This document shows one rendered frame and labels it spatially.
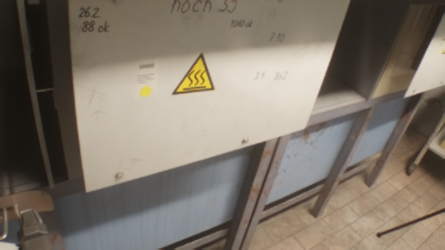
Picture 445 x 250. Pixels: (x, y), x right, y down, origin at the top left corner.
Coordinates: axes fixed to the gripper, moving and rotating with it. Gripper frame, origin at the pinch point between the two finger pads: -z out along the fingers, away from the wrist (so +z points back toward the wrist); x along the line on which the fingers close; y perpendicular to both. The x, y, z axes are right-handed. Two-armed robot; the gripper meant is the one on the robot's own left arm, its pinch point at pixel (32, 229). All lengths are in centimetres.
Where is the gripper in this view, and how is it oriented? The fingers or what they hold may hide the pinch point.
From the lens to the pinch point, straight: 74.8
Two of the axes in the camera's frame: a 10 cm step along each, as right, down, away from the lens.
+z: 5.6, 5.6, -6.1
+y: -8.1, 2.2, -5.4
